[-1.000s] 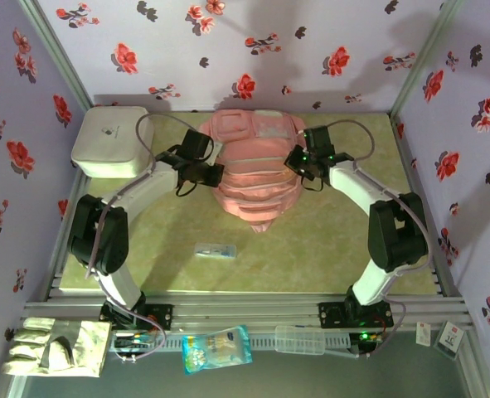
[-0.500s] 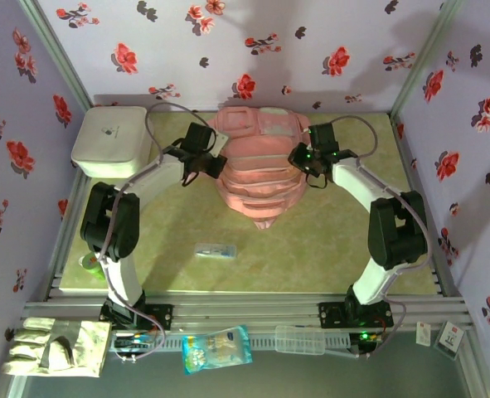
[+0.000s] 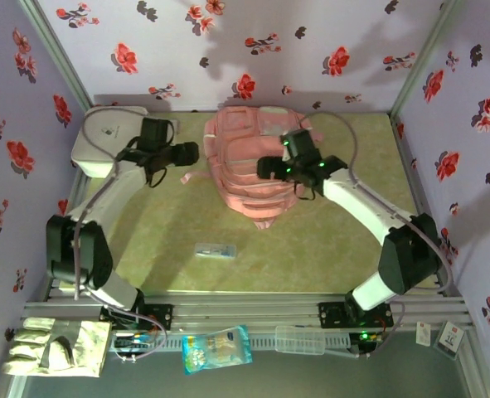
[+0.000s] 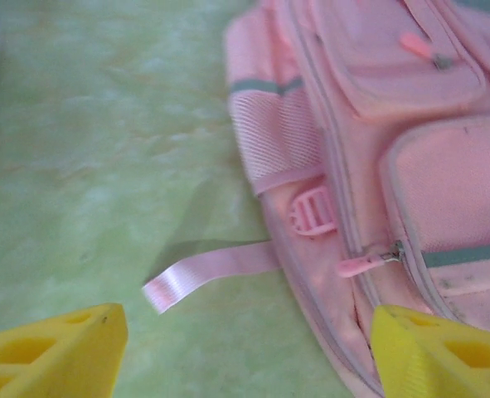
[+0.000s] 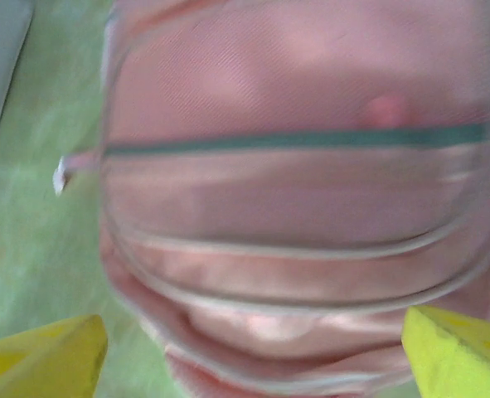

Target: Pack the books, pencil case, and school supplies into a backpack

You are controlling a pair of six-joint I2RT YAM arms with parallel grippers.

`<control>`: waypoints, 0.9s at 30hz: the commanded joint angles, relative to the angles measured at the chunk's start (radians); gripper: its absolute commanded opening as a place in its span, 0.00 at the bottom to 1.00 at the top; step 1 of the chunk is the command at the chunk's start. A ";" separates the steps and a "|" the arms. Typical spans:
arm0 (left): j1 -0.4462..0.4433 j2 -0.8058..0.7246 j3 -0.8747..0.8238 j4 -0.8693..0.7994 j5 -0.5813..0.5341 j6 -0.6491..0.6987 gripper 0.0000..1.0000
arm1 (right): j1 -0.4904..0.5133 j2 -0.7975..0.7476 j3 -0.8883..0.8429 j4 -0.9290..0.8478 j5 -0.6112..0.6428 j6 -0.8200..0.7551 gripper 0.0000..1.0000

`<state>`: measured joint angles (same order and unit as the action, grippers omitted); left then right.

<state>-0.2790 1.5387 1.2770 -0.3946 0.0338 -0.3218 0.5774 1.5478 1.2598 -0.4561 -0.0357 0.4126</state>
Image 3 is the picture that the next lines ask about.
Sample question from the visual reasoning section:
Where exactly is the grey slotted cable duct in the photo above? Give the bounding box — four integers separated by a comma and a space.
161, 333, 353, 352

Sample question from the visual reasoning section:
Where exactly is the small clear card box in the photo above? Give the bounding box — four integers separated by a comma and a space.
434, 320, 465, 356

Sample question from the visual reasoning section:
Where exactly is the lavender left arm cable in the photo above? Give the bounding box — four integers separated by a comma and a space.
73, 107, 167, 364

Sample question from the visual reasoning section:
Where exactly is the white storage case with logo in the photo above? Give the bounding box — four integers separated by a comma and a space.
70, 106, 153, 179

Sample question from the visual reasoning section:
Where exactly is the small white tag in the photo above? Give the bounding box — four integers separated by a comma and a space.
415, 322, 432, 346

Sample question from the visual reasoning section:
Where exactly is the controller board with wires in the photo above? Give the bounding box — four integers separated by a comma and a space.
350, 329, 386, 360
110, 331, 165, 362

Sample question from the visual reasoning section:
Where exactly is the black left camera cable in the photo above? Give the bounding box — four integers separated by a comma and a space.
143, 163, 169, 188

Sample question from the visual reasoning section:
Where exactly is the black right camera cable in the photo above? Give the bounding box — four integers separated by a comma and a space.
294, 182, 317, 202

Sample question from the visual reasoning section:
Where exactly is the aluminium corner post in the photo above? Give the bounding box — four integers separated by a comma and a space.
18, 0, 93, 111
389, 0, 465, 117

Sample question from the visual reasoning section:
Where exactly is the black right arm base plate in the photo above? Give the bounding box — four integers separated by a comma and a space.
318, 301, 395, 331

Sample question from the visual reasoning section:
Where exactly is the lavender right arm cable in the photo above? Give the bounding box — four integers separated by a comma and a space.
298, 110, 454, 360

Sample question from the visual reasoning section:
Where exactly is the clear plastic stationery pack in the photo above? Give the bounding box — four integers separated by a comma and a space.
193, 243, 237, 260

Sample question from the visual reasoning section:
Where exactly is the lavender arm cable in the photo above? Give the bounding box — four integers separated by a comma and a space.
298, 110, 454, 360
73, 107, 167, 364

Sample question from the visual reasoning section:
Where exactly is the blue snack bag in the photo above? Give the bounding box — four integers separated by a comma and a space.
181, 325, 254, 376

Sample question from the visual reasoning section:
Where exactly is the pink fabric backpack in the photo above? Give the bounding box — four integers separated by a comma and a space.
180, 105, 324, 231

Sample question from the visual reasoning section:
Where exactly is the clear plastic organizer box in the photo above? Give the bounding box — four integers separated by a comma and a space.
274, 325, 326, 357

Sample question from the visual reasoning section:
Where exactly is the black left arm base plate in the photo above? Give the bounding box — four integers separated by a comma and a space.
99, 292, 174, 332

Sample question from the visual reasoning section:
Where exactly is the pale work glove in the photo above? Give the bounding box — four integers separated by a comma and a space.
2, 317, 112, 378

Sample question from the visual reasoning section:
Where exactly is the black camera cable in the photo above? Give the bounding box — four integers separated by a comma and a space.
143, 163, 169, 188
294, 182, 317, 202

